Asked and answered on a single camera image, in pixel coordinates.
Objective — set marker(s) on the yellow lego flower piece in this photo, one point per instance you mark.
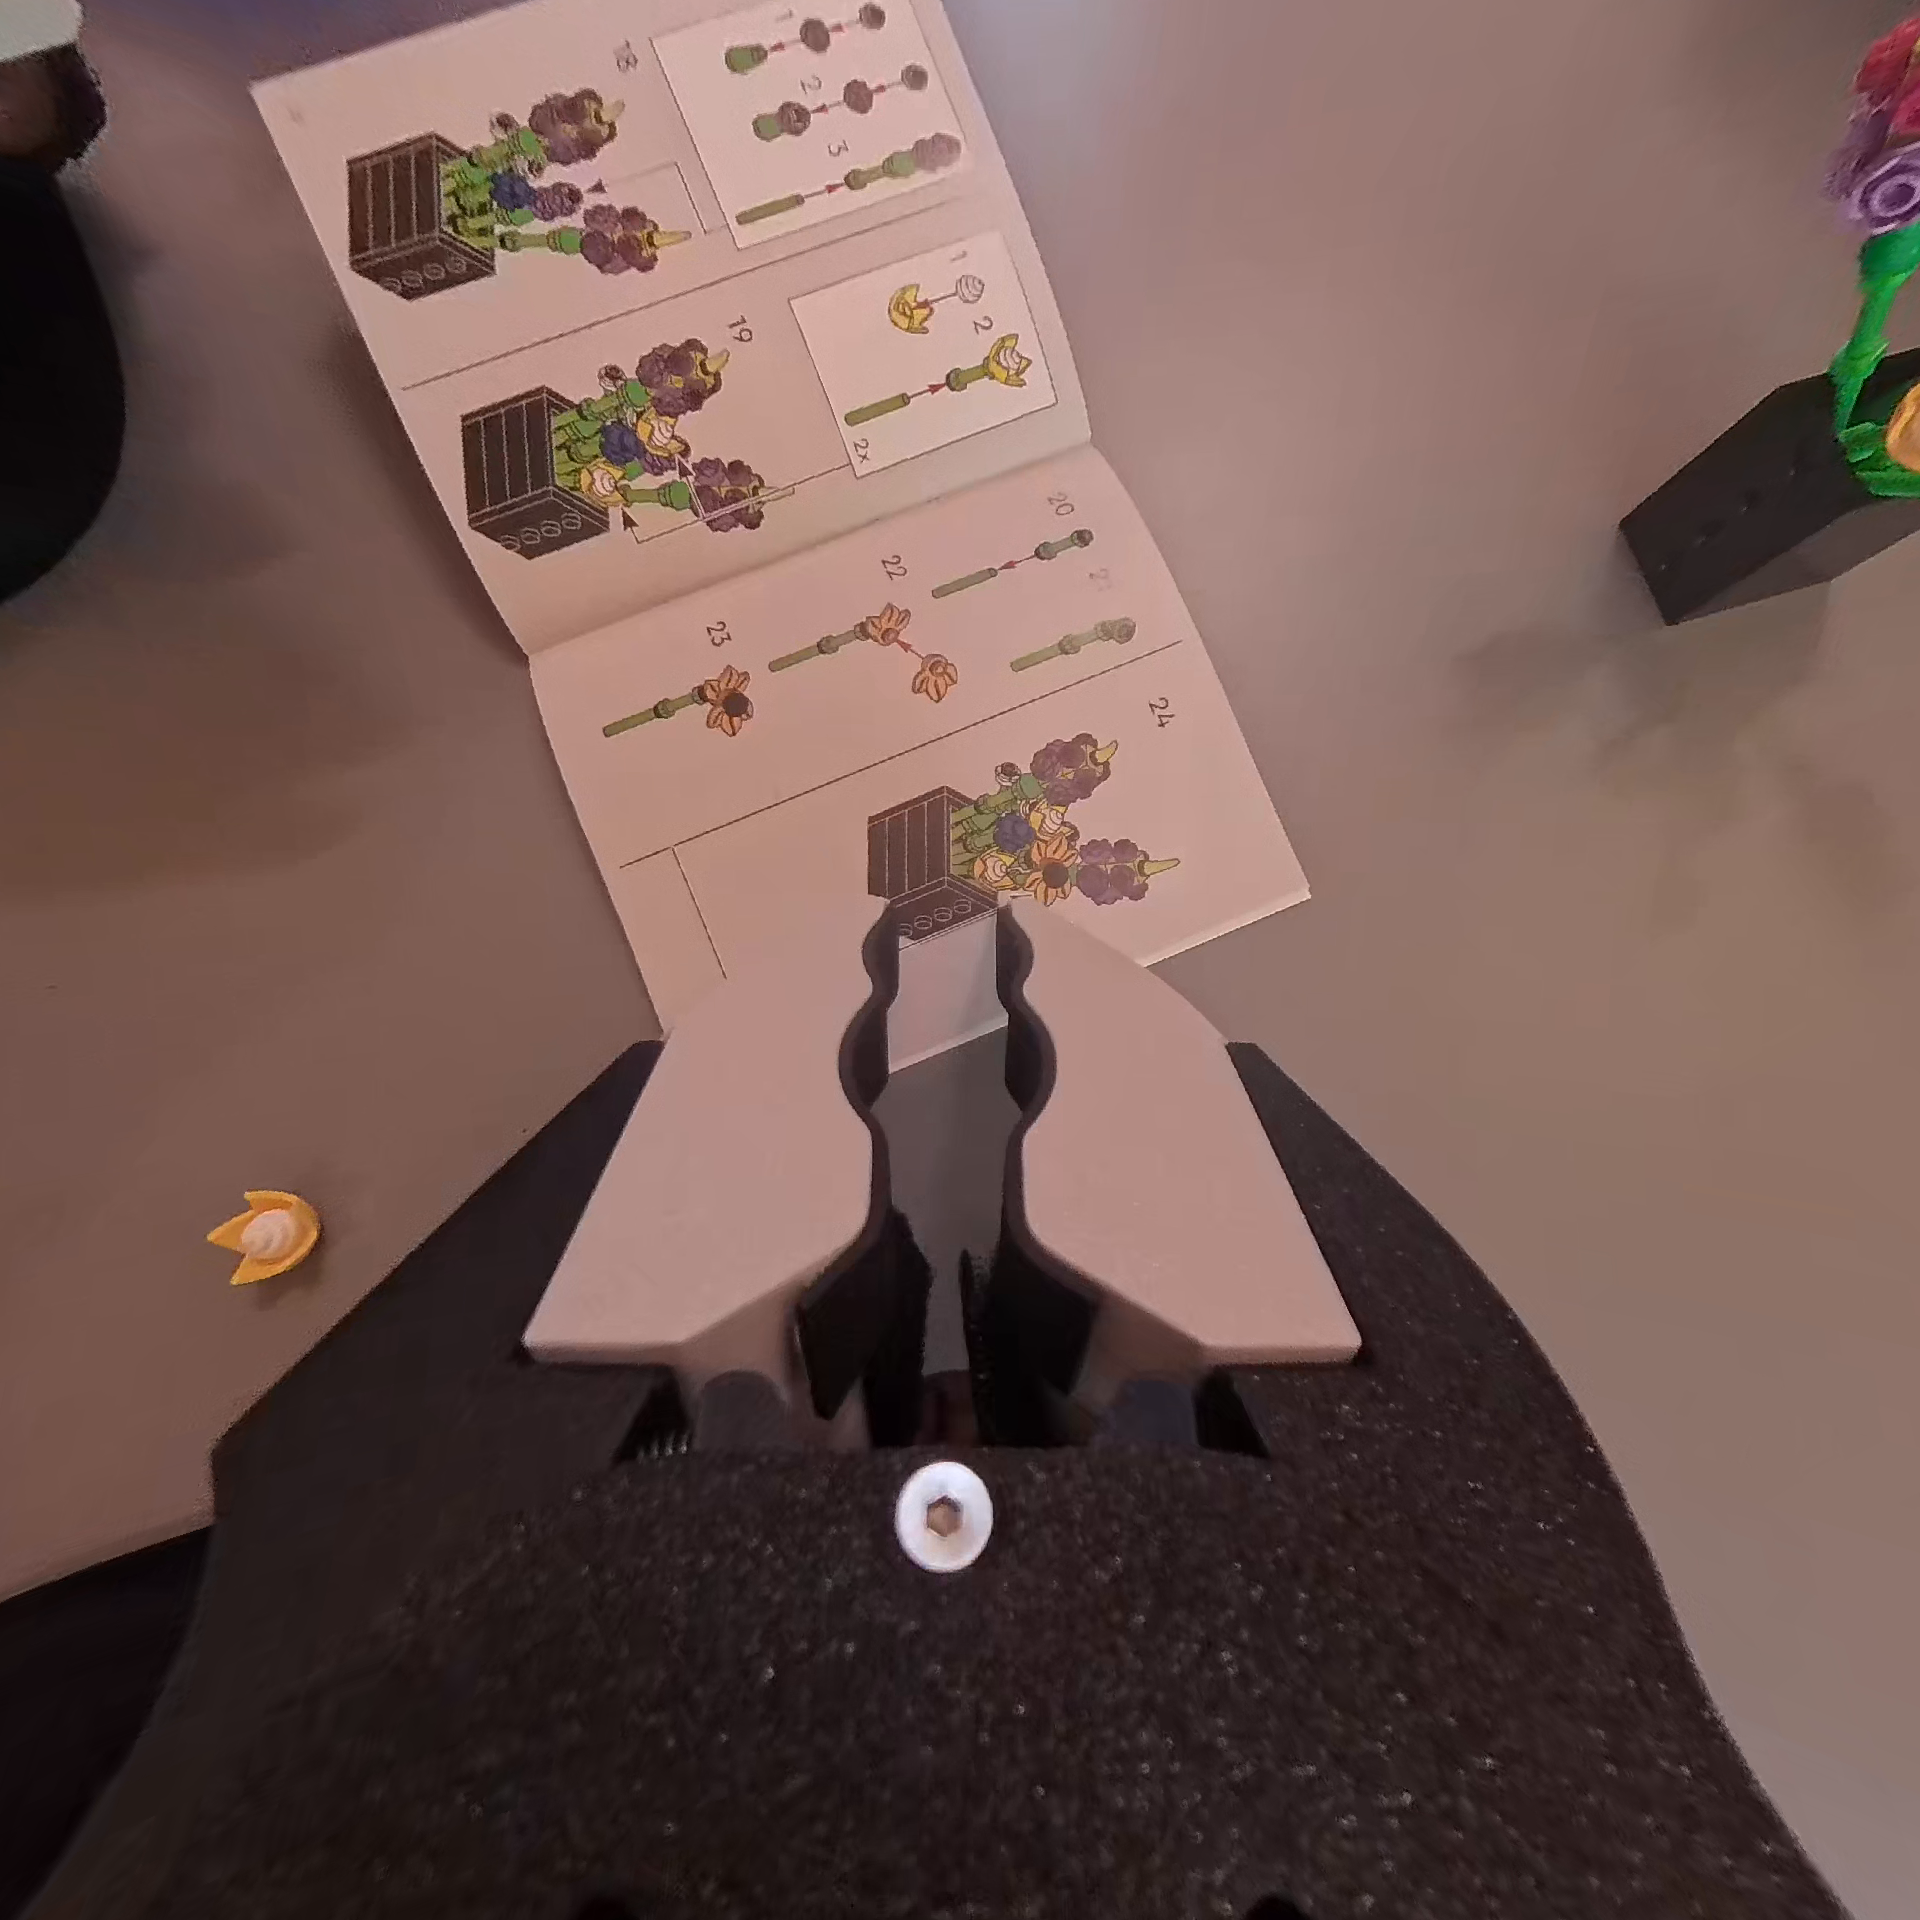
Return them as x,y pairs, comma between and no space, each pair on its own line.
264,1235

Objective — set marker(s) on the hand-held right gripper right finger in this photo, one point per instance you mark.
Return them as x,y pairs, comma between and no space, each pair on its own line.
1186,1201

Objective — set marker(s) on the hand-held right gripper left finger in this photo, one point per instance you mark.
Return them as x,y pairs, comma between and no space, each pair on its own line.
707,1201

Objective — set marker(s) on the lego instruction booklet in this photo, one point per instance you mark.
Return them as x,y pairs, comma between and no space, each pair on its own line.
750,450

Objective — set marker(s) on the lego flower model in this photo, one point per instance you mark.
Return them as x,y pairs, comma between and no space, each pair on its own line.
1801,450

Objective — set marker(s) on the black textured pad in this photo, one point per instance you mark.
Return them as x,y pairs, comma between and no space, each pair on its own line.
47,361

